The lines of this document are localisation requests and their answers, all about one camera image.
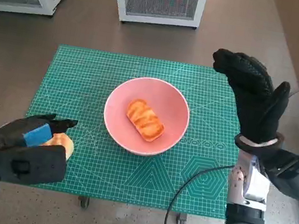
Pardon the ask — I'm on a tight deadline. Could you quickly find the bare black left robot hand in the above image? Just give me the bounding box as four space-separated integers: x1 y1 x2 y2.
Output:
0 105 80 160

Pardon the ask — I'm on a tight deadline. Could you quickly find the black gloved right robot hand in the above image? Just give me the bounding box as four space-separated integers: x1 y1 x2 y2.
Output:
200 47 295 147

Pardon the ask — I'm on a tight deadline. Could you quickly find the round toy bread bun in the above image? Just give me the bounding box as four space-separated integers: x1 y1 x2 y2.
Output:
39 129 77 162

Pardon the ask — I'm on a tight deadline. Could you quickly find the pink bowl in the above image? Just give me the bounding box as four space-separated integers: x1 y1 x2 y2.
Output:
97 71 196 163

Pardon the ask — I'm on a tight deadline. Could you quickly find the long striped toy bread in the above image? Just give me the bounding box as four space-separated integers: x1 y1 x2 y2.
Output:
121 96 169 145

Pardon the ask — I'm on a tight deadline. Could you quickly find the green cutting mat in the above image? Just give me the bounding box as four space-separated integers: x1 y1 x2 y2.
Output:
6 38 252 221

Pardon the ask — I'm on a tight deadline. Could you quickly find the black table caster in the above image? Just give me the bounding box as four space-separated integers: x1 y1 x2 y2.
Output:
176 212 188 224
77 196 90 208

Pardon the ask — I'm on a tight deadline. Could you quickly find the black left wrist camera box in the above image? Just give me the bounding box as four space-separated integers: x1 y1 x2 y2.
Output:
0 136 70 191

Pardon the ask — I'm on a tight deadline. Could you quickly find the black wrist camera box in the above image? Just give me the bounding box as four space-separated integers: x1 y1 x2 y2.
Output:
0 136 70 191
250 145 299 202

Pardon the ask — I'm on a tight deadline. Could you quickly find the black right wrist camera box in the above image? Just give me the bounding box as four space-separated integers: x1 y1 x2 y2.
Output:
250 145 299 202

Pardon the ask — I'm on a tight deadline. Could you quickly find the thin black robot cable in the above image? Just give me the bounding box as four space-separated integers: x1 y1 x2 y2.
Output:
164 156 234 224

